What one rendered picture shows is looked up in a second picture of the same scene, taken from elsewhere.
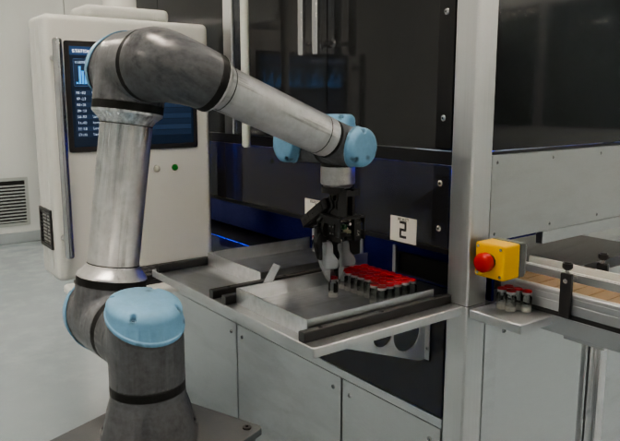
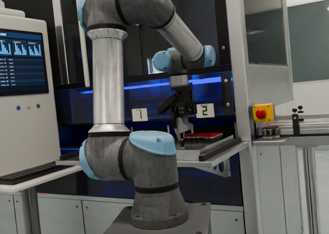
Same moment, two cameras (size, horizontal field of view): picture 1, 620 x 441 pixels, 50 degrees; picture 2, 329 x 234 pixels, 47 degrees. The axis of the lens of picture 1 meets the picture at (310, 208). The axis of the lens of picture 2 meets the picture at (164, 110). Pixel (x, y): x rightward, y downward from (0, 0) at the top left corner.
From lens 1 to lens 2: 0.65 m
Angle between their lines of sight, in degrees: 24
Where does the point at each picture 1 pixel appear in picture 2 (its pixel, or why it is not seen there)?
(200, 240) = (55, 151)
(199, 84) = (165, 10)
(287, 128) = (188, 41)
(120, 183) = (115, 72)
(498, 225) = (253, 99)
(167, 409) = (178, 193)
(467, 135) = (239, 53)
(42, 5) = not seen: outside the picture
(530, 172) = (258, 74)
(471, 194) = (246, 82)
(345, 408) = not seen: hidden behind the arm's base
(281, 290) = not seen: hidden behind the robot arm
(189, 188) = (46, 118)
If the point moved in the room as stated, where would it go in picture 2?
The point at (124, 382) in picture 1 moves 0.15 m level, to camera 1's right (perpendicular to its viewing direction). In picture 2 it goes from (156, 179) to (208, 169)
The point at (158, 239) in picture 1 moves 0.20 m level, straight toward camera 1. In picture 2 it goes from (33, 152) to (47, 154)
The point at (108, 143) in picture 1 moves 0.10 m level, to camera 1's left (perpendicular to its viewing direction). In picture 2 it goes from (105, 50) to (68, 51)
